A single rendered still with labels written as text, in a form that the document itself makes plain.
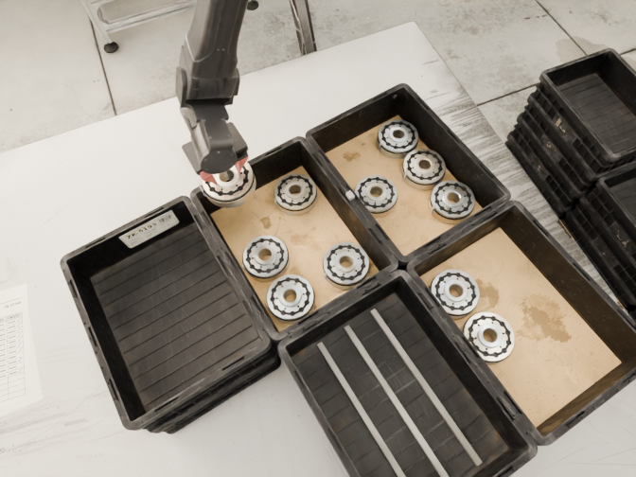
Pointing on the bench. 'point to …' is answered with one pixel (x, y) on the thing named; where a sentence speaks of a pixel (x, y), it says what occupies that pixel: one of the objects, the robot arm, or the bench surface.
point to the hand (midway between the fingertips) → (225, 174)
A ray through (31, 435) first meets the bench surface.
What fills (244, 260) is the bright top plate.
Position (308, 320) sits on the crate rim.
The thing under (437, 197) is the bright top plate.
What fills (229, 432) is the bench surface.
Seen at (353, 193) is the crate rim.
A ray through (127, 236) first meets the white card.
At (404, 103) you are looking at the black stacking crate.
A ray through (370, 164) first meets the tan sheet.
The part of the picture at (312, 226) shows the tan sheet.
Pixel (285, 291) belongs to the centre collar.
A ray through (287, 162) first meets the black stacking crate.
